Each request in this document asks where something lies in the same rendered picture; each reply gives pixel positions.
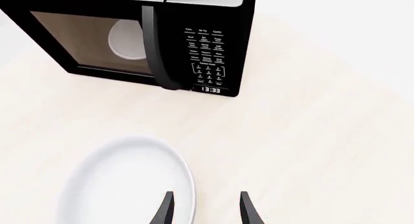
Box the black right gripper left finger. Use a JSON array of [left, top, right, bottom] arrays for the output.
[[150, 191, 175, 224]]

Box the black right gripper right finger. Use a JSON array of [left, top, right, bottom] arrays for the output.
[[239, 191, 266, 224]]

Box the white microwave turntable plate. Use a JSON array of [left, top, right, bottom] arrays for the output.
[[107, 19, 146, 61]]

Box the black microwave oven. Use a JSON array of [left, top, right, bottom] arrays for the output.
[[0, 0, 257, 98]]

